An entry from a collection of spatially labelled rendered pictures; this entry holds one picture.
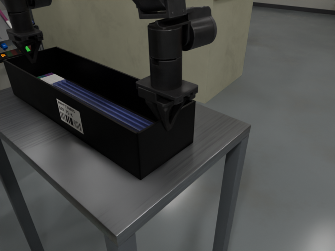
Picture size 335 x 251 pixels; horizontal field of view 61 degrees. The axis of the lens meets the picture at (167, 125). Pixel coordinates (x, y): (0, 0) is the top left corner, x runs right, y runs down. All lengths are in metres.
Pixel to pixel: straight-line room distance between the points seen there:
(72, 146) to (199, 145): 0.30
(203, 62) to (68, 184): 1.94
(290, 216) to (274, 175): 0.31
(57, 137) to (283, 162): 1.55
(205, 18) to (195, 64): 1.93
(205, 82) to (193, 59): 0.22
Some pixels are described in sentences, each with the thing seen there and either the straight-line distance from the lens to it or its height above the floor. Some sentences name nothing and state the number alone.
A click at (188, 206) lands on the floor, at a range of 1.60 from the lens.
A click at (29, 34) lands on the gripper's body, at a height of 0.98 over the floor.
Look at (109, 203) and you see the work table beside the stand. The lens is 0.55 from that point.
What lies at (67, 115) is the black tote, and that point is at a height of 0.85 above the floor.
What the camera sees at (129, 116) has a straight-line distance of 0.69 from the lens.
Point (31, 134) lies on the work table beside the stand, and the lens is 0.78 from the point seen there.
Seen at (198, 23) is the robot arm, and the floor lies 1.08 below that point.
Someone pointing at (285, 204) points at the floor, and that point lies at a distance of 1.73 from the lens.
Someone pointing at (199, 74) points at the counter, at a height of 0.25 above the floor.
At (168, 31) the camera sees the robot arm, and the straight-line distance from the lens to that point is 0.46.
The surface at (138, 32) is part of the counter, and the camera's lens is 2.74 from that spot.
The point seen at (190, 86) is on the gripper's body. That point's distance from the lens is 0.51.
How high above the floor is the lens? 1.20
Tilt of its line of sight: 33 degrees down
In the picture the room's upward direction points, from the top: straight up
